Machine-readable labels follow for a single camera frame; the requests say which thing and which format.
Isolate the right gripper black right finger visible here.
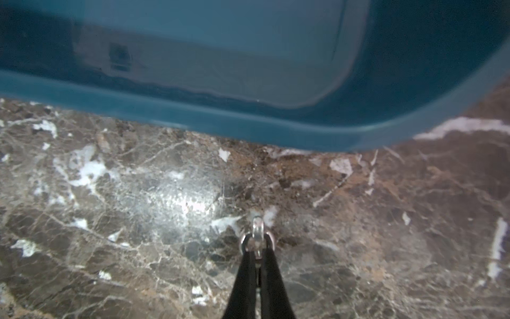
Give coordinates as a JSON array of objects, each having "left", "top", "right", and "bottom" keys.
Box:
[{"left": 260, "top": 249, "right": 296, "bottom": 319}]

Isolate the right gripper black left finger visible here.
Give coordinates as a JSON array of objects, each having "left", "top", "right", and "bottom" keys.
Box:
[{"left": 222, "top": 251, "right": 257, "bottom": 319}]

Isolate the silver wing nut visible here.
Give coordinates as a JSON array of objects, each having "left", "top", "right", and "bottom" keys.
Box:
[{"left": 239, "top": 216, "right": 276, "bottom": 261}]

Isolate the teal plastic storage box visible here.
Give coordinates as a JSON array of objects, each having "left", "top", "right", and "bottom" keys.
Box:
[{"left": 1, "top": 1, "right": 509, "bottom": 152}]

